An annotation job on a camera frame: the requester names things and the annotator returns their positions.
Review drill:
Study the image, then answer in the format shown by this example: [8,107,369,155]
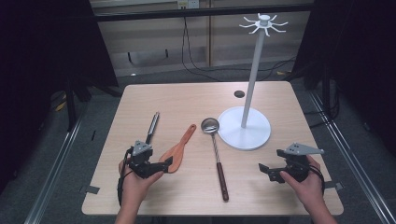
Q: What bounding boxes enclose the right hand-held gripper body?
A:
[279,142,325,183]

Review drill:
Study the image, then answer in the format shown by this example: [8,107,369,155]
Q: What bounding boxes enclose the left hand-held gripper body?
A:
[125,140,165,180]

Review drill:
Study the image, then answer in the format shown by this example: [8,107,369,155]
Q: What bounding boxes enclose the wooden spatula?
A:
[159,123,198,175]

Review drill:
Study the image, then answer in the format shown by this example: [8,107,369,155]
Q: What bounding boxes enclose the stainless steel kitchen utensil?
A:
[145,111,161,146]

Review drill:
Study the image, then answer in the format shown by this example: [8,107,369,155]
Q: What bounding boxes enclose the white utensil rack stand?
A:
[217,12,290,152]

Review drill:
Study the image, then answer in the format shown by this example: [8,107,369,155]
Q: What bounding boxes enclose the steel ladle with wooden handle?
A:
[200,117,230,203]

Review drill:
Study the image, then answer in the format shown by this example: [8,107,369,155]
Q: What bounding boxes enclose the person's right hand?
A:
[279,154,325,211]

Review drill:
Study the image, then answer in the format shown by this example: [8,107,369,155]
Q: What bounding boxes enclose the person's left hand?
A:
[118,159,164,209]

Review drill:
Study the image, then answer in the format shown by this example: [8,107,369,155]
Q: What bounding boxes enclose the grey tape piece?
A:
[323,180,346,191]
[78,184,101,195]

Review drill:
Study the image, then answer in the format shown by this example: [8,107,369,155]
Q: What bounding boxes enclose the black stand leg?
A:
[64,76,78,133]

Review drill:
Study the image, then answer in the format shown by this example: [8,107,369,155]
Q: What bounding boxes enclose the black curtain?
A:
[291,0,396,157]
[0,0,120,190]

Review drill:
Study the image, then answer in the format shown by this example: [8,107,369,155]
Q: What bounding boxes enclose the black horizontal bar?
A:
[92,3,314,22]

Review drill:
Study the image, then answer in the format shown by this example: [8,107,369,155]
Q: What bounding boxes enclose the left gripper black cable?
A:
[117,148,134,207]

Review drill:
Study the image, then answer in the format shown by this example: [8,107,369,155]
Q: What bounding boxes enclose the metal floor rail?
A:
[307,89,396,224]
[23,116,86,224]

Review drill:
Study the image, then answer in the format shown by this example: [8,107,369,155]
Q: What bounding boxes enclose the black hanging cable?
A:
[181,17,297,82]

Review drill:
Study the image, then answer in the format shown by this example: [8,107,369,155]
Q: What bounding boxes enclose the wall power outlet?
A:
[177,0,200,9]

